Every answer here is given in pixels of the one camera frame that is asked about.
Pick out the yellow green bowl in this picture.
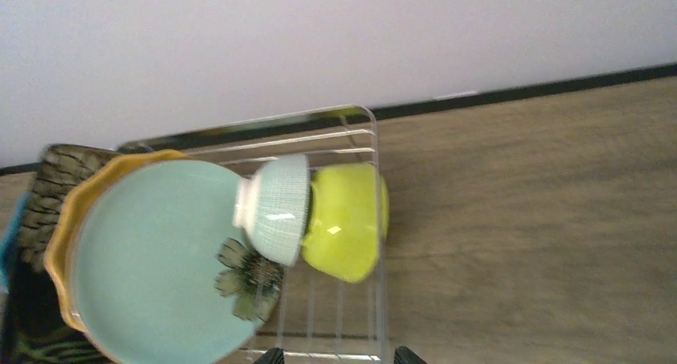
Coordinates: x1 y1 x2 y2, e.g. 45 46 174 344
302 162 390 283

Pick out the orange polka dot plate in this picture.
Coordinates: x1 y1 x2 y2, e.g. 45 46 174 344
43 149 191 334

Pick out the blue polka dot plate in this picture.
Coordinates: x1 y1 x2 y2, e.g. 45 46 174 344
1 192 30 294

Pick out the metal wire dish rack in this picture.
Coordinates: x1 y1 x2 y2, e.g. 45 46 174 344
119 105 394 363

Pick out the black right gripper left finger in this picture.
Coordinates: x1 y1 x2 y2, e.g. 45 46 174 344
253 347 285 364

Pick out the pale green flower plate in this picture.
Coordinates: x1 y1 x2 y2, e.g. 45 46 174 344
71 160 284 363

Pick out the black aluminium frame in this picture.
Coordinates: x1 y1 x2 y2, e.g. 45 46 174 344
0 61 677 177

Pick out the pale green glass bowl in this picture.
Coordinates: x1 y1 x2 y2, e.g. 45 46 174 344
232 154 311 267

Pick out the black floral square plate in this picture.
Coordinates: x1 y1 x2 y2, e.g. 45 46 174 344
0 143 123 364

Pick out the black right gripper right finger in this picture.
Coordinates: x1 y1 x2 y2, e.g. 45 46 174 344
394 346 427 364

